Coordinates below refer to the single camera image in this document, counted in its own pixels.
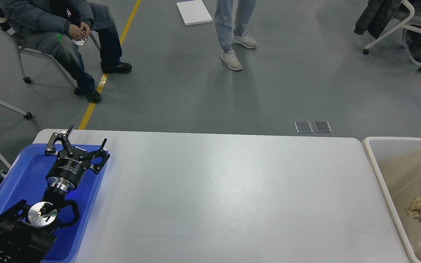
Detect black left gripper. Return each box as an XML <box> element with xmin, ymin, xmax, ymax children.
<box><xmin>45</xmin><ymin>124</ymin><xmax>110</xmax><ymax>191</ymax></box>

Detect brown paper ball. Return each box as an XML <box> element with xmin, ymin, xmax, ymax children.
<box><xmin>404</xmin><ymin>197</ymin><xmax>421</xmax><ymax>222</ymax></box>

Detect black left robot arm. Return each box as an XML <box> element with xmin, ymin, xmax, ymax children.
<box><xmin>0</xmin><ymin>127</ymin><xmax>110</xmax><ymax>263</ymax></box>

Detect beige plastic bin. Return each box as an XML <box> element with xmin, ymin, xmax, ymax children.
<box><xmin>363</xmin><ymin>137</ymin><xmax>421</xmax><ymax>263</ymax></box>

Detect blue plastic tray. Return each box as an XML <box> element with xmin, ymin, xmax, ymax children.
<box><xmin>0</xmin><ymin>144</ymin><xmax>106</xmax><ymax>263</ymax></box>

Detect seated person grey jacket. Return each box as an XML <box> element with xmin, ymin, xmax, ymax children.
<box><xmin>0</xmin><ymin>0</ymin><xmax>132</xmax><ymax>103</ymax></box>

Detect right floor metal plate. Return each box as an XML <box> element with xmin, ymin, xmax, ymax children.
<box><xmin>313</xmin><ymin>121</ymin><xmax>333</xmax><ymax>133</ymax></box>

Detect floor metal plate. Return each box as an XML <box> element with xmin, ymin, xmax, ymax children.
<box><xmin>294</xmin><ymin>121</ymin><xmax>314</xmax><ymax>134</ymax></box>
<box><xmin>313</xmin><ymin>121</ymin><xmax>333</xmax><ymax>133</ymax></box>

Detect left floor metal plate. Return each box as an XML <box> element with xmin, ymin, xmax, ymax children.
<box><xmin>294</xmin><ymin>121</ymin><xmax>314</xmax><ymax>134</ymax></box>

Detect white chair under person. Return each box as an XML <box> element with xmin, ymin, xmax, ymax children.
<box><xmin>0</xmin><ymin>17</ymin><xmax>83</xmax><ymax>96</ymax></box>

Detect white chair with jacket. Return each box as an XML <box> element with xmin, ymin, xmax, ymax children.
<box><xmin>363</xmin><ymin>0</ymin><xmax>421</xmax><ymax>73</ymax></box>

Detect dark jacket on chair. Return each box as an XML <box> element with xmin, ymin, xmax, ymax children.
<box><xmin>354</xmin><ymin>0</ymin><xmax>402</xmax><ymax>39</ymax></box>

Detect white flat board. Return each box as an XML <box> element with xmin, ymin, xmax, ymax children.
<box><xmin>177</xmin><ymin>0</ymin><xmax>213</xmax><ymax>26</ymax></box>

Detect standing person light jeans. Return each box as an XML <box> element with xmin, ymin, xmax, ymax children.
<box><xmin>215</xmin><ymin>0</ymin><xmax>257</xmax><ymax>71</ymax></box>

